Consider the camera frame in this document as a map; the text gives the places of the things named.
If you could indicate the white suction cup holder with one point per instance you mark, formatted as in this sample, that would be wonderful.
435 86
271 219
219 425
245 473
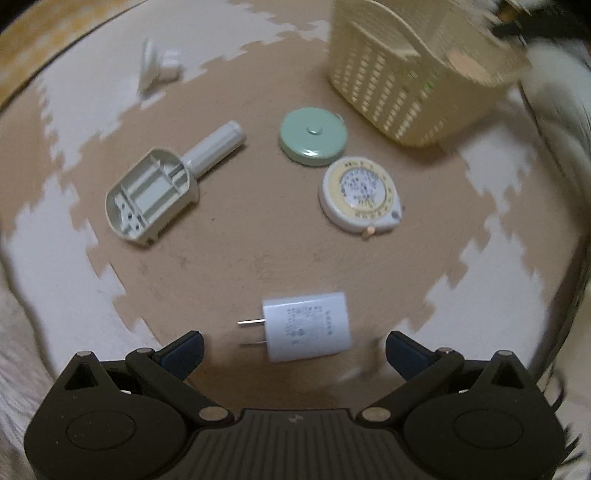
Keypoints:
159 67

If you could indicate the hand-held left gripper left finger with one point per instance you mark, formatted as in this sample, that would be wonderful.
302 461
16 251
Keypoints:
184 354

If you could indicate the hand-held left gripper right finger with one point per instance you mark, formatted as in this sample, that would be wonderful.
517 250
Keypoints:
406 354

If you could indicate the green round tape measure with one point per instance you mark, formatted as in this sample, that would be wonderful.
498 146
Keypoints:
314 136

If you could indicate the white charger plug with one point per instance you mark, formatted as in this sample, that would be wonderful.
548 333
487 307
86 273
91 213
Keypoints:
309 325

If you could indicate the foam puzzle floor mat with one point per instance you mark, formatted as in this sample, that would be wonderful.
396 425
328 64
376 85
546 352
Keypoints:
240 258

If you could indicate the yellow gingham bed cover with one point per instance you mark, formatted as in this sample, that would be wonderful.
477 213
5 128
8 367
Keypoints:
32 50

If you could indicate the cream plastic woven basket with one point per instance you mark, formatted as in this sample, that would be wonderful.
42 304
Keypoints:
392 83

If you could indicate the white round tape measure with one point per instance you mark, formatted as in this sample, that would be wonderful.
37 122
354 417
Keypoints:
360 194

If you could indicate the fluffy white pillow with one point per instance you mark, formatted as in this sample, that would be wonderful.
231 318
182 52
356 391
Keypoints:
18 369

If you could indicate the large white cushion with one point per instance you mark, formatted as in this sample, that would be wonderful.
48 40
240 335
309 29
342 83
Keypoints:
558 78

